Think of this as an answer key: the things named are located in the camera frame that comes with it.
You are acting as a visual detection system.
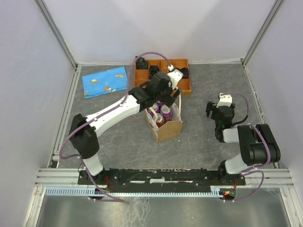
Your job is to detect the purple can left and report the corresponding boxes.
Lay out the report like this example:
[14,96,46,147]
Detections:
[147,103,160,116]

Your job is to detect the blue slotted cable duct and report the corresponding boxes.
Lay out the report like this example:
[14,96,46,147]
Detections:
[45,187,223,198]

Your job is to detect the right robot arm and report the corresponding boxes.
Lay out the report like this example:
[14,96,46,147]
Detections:
[205,101,281,185]

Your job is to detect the purple can middle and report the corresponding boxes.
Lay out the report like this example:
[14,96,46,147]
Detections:
[160,105,172,121]

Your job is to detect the aluminium corner post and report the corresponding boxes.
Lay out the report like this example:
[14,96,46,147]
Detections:
[34,0,78,69]
[241,0,284,68]

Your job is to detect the purple can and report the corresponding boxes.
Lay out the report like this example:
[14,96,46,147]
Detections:
[156,101,164,108]
[147,103,160,116]
[160,105,172,121]

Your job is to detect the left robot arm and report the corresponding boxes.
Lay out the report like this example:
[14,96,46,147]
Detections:
[69,70,183,184]

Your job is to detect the purple can back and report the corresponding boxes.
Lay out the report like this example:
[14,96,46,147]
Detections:
[156,101,164,108]

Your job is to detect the red cola can left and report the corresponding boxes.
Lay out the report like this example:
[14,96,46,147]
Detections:
[152,113,165,128]

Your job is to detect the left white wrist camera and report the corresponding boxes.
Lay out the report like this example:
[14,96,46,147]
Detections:
[167,68,183,90]

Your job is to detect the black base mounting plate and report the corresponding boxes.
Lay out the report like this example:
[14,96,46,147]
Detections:
[78,167,246,194]

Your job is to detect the aluminium frame rail front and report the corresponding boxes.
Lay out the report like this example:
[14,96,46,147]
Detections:
[35,168,294,189]

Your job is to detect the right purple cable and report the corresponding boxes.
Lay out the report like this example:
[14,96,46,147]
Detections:
[222,92,272,203]

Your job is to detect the brown canvas bag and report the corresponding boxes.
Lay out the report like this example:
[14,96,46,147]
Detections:
[144,95,183,142]

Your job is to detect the orange wooden divided tray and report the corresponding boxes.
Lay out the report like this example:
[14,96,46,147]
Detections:
[134,59,192,96]

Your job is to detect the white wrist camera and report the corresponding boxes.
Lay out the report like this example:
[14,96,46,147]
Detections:
[216,93,232,108]
[167,68,183,90]

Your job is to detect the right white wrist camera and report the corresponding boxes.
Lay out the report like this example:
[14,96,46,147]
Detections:
[216,93,232,108]

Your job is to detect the blue printed folded cloth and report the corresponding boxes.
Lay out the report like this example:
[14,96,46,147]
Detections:
[82,66,128,99]

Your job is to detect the left aluminium corner post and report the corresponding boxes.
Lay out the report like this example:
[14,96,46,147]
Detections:
[34,0,78,69]

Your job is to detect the right aluminium corner post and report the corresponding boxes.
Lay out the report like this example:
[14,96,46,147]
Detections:
[241,0,284,68]

